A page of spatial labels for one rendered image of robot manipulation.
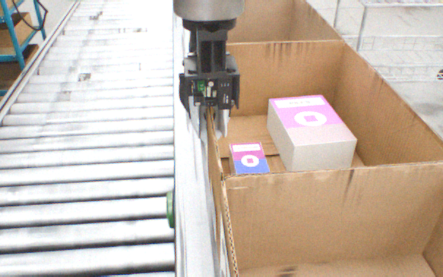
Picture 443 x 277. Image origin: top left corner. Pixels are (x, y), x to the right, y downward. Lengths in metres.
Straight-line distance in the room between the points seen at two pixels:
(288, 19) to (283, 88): 0.40
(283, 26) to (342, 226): 0.79
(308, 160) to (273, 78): 0.22
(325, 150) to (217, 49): 0.27
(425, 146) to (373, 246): 0.15
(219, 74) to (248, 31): 0.69
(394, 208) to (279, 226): 0.15
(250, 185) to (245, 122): 0.40
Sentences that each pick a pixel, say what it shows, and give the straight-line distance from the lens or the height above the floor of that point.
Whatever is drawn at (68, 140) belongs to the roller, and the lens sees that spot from 1.09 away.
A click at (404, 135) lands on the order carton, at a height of 1.01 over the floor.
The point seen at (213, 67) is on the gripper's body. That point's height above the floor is 1.12.
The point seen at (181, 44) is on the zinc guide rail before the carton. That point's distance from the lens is 1.23.
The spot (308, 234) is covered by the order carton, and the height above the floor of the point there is 0.95.
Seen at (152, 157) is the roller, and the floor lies 0.74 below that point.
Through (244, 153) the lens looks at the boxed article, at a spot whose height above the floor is 0.93.
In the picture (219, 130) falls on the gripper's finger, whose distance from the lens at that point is 0.62.
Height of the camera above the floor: 1.33
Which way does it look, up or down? 35 degrees down
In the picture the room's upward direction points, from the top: straight up
